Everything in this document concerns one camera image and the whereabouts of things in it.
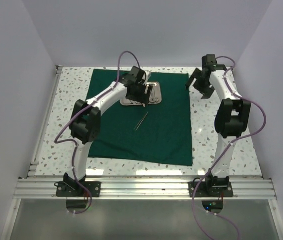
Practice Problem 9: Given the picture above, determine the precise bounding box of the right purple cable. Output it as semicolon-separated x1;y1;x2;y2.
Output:
190;55;267;240

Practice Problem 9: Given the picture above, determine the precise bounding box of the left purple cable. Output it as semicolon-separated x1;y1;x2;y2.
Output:
53;51;94;216

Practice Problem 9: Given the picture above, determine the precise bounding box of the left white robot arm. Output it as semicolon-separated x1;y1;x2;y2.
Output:
63;66;152;197

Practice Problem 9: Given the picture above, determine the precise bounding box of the purple cable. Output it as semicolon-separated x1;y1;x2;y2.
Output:
190;55;267;240
53;51;94;216

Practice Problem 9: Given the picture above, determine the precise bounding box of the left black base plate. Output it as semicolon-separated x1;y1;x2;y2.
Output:
54;181;102;198

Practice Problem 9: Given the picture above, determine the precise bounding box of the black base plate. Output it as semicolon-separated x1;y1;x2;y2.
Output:
54;181;102;198
188;181;234;199

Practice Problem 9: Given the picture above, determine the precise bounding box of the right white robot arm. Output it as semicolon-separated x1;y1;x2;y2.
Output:
185;54;251;198

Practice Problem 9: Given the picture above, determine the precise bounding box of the steel instrument tray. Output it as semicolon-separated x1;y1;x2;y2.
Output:
120;81;163;107

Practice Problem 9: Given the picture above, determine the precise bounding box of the dark green surgical cloth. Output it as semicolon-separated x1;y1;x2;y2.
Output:
88;73;193;166

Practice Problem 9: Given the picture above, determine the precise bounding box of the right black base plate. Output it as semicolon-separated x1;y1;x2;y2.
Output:
188;181;234;199

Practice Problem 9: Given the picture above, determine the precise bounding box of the aluminium mounting rail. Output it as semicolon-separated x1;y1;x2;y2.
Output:
13;176;277;200

